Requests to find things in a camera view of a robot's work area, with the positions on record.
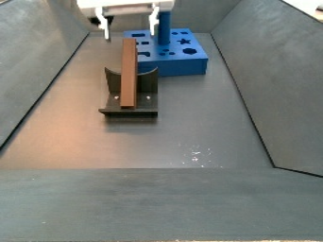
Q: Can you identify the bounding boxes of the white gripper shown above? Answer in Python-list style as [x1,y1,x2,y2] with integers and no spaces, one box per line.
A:
[77,0,174,41]

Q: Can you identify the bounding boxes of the brown arch object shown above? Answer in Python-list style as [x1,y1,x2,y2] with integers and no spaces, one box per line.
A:
[120,38,137,109]

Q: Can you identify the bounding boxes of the black curved fixture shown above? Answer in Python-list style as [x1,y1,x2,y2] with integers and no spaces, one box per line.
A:
[98,69,157,117]

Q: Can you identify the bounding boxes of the blue cylinder peg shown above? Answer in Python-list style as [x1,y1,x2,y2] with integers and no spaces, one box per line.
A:
[157,11,172,45]

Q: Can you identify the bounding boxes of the blue shape sorter block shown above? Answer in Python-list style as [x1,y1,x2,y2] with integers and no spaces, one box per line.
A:
[124,28,208,77]

